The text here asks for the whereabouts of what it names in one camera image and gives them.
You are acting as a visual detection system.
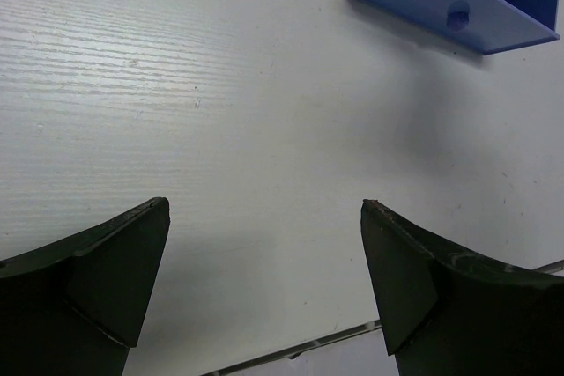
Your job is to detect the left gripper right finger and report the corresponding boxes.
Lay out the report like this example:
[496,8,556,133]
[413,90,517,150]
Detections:
[360,200,563,375]

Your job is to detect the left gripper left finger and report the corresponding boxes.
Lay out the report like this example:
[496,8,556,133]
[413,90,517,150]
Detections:
[1,197,170,375]

